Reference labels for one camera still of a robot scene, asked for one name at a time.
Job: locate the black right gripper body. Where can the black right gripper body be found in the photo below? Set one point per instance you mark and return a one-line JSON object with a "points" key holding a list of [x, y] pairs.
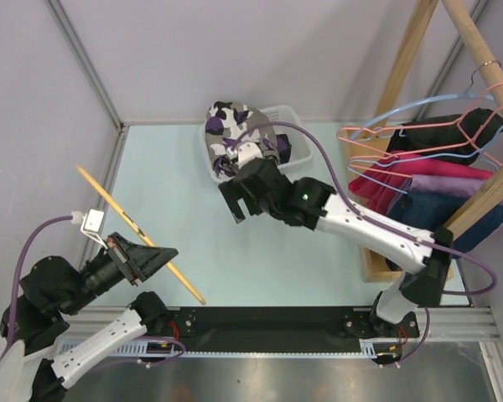
{"points": [[232, 193]]}

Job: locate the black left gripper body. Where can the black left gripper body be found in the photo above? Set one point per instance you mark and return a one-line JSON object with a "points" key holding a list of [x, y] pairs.
{"points": [[101, 274]]}

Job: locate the yellow clothes hanger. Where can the yellow clothes hanger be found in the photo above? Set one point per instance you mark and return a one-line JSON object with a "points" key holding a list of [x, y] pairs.
{"points": [[138, 231]]}

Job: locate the purple camouflage trousers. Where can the purple camouflage trousers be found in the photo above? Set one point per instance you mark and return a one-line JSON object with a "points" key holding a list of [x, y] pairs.
{"points": [[231, 124]]}

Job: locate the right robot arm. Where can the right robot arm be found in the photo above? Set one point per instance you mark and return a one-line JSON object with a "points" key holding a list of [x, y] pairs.
{"points": [[418, 252]]}

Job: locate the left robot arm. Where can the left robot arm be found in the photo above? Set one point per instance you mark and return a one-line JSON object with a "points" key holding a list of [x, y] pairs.
{"points": [[54, 290]]}

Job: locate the pink garment on hanger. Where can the pink garment on hanger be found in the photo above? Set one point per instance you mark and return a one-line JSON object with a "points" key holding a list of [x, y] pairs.
{"points": [[380, 191]]}

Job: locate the lilac garment on hanger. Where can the lilac garment on hanger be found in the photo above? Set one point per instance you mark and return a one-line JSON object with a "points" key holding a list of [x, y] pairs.
{"points": [[457, 187]]}

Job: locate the black garment on hanger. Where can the black garment on hanger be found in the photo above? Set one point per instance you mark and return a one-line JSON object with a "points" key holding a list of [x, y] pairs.
{"points": [[418, 139]]}

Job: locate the white plastic basket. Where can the white plastic basket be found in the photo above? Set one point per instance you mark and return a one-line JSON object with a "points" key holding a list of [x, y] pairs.
{"points": [[283, 119]]}

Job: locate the dark blue denim garment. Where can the dark blue denim garment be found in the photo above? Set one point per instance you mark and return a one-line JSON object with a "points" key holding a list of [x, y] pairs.
{"points": [[432, 210]]}

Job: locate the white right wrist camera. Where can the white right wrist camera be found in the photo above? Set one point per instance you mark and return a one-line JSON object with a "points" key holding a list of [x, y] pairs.
{"points": [[247, 152]]}

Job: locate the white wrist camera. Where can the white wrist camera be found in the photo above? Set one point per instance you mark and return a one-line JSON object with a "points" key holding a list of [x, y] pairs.
{"points": [[90, 224], [247, 152]]}

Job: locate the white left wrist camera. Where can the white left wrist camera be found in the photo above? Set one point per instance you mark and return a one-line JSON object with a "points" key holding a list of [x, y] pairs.
{"points": [[90, 224]]}

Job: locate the white cable duct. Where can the white cable duct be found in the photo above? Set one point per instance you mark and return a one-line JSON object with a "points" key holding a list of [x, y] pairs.
{"points": [[144, 348]]}

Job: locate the pink wire hanger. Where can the pink wire hanger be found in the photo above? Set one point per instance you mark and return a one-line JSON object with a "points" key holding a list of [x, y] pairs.
{"points": [[366, 167], [370, 140]]}

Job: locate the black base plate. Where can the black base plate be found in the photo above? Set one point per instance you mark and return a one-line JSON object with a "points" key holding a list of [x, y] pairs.
{"points": [[283, 329]]}

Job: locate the aluminium corner post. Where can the aluminium corner post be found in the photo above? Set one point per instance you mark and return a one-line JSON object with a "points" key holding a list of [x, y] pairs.
{"points": [[77, 48]]}

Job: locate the wooden clothes rack frame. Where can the wooden clothes rack frame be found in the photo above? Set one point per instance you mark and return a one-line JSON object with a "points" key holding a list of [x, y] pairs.
{"points": [[488, 67]]}

